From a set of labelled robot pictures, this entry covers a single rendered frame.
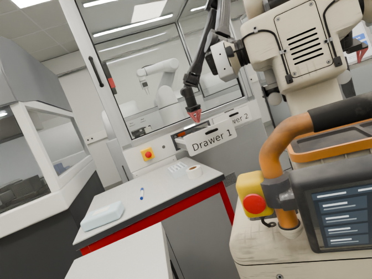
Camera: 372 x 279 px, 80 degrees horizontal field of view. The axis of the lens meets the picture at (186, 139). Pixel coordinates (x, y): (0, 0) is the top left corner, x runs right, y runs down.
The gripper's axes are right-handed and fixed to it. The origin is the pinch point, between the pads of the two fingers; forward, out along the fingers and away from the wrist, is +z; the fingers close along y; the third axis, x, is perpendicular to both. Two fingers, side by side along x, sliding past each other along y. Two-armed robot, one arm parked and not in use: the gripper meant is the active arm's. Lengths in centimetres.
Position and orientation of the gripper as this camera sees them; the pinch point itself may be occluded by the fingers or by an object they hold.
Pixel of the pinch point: (197, 120)
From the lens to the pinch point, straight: 127.3
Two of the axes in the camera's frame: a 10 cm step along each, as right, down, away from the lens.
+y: -2.7, -1.8, 9.5
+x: -9.1, 3.6, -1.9
